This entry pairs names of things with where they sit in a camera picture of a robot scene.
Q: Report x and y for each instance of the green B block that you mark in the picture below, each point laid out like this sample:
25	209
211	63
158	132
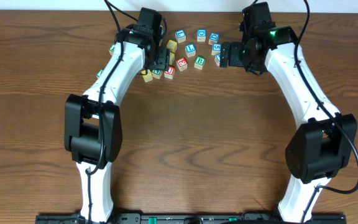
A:
200	62

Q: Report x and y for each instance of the red U block upper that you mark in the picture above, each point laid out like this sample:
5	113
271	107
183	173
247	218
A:
170	72

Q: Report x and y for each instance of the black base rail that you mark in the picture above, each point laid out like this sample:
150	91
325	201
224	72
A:
136	218

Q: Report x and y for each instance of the blue D block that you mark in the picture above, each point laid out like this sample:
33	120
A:
201	35

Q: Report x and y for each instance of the yellow C block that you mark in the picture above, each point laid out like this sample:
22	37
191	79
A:
172	45

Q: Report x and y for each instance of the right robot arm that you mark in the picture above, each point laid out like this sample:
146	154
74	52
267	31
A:
324	138

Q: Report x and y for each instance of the yellow O block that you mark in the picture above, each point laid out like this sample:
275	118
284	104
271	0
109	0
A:
147	75

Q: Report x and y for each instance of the red E block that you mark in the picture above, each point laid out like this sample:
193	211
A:
182	64

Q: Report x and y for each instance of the green N block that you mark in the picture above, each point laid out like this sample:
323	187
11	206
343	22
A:
157	74

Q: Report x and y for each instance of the yellow S block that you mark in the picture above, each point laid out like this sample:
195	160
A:
172	58

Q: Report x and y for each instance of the blue block top row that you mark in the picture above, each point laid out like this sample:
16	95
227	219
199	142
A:
180	35

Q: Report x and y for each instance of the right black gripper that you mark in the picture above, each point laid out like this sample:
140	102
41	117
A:
224	55

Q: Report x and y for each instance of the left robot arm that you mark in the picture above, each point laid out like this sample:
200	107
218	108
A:
93	129

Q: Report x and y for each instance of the blue L block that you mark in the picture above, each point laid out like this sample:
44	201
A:
190	50

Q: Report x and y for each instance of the green V block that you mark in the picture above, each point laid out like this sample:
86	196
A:
99	73

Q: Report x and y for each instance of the blue P block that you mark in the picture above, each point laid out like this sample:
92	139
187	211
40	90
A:
217	59

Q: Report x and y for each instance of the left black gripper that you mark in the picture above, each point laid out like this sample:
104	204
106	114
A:
162	59

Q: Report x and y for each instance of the blue 5 block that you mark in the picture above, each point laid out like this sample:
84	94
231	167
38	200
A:
216	49

